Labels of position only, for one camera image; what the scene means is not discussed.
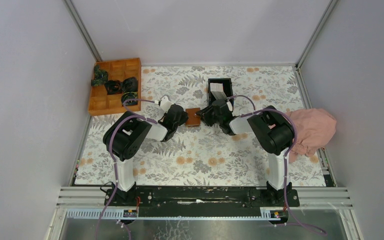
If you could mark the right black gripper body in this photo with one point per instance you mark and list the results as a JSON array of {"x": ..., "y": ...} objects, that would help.
[{"x": 209, "y": 118}]

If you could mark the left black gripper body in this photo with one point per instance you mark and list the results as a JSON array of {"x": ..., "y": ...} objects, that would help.
[{"x": 182, "y": 121}]

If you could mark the brown leather card holder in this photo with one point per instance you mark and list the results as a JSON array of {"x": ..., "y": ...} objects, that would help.
[{"x": 193, "y": 119}]

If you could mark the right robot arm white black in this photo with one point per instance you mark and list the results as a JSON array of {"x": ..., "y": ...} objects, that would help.
[{"x": 272, "y": 128}]

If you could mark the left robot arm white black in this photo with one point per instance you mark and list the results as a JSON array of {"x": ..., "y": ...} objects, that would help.
[{"x": 125, "y": 137}]

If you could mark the stack of credit cards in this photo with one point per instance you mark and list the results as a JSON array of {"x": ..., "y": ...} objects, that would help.
[{"x": 217, "y": 90}]

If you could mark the black card box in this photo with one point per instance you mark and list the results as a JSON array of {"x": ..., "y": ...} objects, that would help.
[{"x": 228, "y": 88}]

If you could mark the floral patterned table mat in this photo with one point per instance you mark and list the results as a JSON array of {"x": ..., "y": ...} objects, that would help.
[{"x": 195, "y": 156}]

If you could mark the green black rolled sock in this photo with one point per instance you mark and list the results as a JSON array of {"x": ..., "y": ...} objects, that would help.
[{"x": 129, "y": 98}]

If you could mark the black rolled sock right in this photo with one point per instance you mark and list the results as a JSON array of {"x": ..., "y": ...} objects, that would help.
[{"x": 130, "y": 85}]

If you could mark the orange wooden compartment tray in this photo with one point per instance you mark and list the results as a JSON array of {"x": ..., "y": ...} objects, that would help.
[{"x": 102, "y": 104}]

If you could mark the pink crumpled cloth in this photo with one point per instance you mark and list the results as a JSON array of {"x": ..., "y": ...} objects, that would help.
[{"x": 315, "y": 128}]

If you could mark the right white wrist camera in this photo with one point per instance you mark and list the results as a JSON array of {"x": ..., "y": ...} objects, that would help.
[{"x": 229, "y": 106}]

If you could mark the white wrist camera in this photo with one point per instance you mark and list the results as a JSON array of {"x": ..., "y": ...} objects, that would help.
[
  {"x": 165, "y": 103},
  {"x": 229, "y": 106}
]

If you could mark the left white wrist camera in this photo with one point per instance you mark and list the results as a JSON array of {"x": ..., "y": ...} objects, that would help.
[{"x": 165, "y": 103}]

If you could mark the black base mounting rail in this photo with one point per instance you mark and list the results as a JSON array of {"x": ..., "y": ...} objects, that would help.
[{"x": 202, "y": 201}]

